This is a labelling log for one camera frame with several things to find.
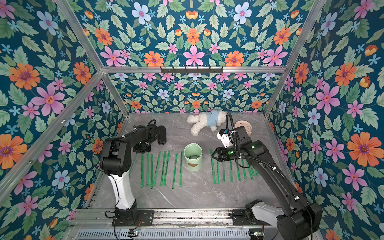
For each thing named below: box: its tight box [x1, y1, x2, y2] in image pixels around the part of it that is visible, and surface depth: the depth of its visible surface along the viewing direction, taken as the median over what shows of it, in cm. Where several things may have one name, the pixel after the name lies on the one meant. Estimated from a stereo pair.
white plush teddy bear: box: [187, 110, 227, 136], surface depth 107 cm
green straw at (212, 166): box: [210, 149, 216, 184], surface depth 90 cm
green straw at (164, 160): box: [160, 150, 167, 186], surface depth 92 cm
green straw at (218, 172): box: [216, 161, 220, 184], surface depth 90 cm
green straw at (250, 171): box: [248, 165, 254, 181], surface depth 90 cm
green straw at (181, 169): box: [179, 151, 184, 187], surface depth 92 cm
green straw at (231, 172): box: [230, 160, 234, 183], surface depth 90 cm
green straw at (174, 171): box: [171, 153, 178, 189], surface depth 92 cm
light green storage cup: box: [184, 143, 203, 171], surface depth 86 cm
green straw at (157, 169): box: [153, 151, 162, 187], surface depth 92 cm
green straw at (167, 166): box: [163, 150, 171, 187], surface depth 92 cm
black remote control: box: [157, 125, 167, 145], surface depth 104 cm
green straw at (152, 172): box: [150, 154, 154, 189], surface depth 92 cm
